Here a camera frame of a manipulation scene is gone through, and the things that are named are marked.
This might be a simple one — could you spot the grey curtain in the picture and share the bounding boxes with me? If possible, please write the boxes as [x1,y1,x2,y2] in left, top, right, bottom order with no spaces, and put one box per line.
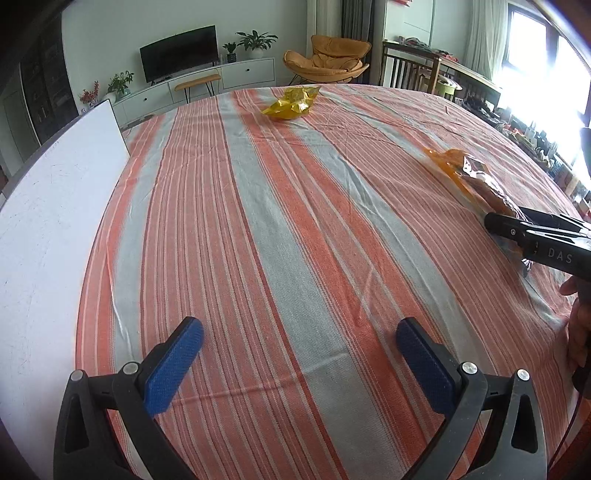
[341,0,376,42]

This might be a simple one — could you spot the black television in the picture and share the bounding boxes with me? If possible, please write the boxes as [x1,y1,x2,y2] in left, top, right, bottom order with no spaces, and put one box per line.
[139,25,219,84]

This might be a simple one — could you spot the cluttered wooden side table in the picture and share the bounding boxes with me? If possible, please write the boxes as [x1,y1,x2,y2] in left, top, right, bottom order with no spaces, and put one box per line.
[383,39,504,107]

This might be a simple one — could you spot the dark wooden chair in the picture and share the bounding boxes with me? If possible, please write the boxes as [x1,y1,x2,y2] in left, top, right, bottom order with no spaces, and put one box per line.
[381,40,440,96]

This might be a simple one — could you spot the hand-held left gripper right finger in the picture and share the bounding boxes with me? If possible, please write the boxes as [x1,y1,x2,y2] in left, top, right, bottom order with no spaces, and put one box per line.
[396,316,548,480]

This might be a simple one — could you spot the orange lounge chair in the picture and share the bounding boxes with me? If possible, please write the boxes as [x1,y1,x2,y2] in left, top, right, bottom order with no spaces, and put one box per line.
[283,34,373,86]

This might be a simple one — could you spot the large plant in white pot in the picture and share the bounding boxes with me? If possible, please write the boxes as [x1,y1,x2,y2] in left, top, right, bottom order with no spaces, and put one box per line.
[236,30,279,60]

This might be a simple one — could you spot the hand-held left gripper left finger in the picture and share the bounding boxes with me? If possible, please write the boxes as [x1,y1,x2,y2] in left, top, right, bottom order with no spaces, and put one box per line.
[53,316,205,480]

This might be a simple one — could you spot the dark display cabinet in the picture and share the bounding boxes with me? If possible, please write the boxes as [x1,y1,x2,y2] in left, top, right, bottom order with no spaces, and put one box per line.
[18,28,79,144]

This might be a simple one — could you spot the white board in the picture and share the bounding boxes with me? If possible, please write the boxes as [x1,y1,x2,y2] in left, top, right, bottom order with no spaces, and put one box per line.
[0,99,132,439]

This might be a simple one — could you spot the red flower plant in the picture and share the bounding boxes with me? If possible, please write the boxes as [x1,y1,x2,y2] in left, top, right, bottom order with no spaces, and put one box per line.
[79,80,101,108]

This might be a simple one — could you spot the orange grey striped tablecloth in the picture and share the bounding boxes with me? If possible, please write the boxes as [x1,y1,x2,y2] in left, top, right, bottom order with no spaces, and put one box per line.
[76,83,591,480]

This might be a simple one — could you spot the person's right hand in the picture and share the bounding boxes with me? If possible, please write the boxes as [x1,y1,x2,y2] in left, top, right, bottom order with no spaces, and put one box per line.
[560,276,591,370]

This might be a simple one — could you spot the thin dark cable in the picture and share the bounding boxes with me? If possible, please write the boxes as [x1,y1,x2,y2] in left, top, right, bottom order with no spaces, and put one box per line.
[545,392,591,480]

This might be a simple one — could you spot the wooden bench stool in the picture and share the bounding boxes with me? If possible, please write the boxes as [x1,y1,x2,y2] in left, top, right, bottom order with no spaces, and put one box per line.
[174,72,223,105]

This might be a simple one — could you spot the white TV cabinet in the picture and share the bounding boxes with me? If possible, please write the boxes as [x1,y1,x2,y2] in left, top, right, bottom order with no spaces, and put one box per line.
[111,56,278,123]

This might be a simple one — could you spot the white sheer curtain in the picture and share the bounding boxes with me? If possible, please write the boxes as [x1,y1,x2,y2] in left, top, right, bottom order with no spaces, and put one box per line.
[465,0,509,71]

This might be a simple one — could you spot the yellow-edged clear sausage packet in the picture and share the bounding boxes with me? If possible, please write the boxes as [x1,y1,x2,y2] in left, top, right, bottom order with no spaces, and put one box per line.
[423,147,539,278]

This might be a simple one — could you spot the yellow foil snack packet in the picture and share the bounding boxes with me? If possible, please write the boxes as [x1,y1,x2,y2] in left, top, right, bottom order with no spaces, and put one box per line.
[261,85,322,121]

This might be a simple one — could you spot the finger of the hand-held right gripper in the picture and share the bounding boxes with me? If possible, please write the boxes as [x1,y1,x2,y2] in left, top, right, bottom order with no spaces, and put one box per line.
[516,208,591,236]
[484,212,591,248]

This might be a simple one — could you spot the bushy green potted plant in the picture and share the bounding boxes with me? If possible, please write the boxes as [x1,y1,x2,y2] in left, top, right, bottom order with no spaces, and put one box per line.
[106,70,135,98]

